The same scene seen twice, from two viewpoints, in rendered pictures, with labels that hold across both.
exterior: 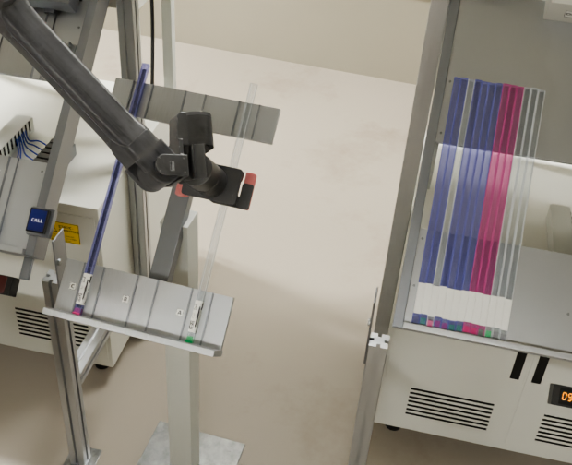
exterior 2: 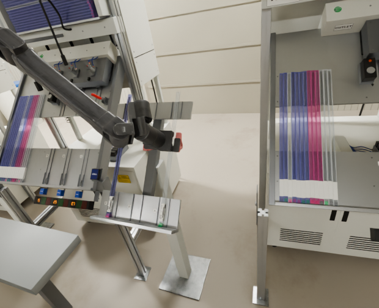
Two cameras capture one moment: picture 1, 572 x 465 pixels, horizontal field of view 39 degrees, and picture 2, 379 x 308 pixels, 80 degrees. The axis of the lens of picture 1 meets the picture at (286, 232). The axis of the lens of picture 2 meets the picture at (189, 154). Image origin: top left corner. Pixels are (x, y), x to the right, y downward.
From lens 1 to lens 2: 0.73 m
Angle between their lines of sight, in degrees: 11
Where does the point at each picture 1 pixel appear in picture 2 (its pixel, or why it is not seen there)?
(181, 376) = (173, 236)
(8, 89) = not seen: hidden behind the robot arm
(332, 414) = (246, 241)
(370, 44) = (241, 102)
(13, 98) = not seen: hidden behind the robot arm
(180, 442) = (180, 264)
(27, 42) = (33, 72)
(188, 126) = (135, 109)
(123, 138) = (93, 118)
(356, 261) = (247, 176)
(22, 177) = (91, 156)
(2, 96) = not seen: hidden behind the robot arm
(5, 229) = (85, 179)
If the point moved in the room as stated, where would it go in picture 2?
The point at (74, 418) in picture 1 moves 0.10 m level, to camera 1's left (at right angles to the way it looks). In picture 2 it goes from (134, 256) to (118, 257)
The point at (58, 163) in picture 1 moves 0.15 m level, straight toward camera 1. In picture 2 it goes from (104, 148) to (101, 164)
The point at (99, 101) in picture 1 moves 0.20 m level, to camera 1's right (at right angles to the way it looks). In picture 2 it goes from (78, 99) to (147, 90)
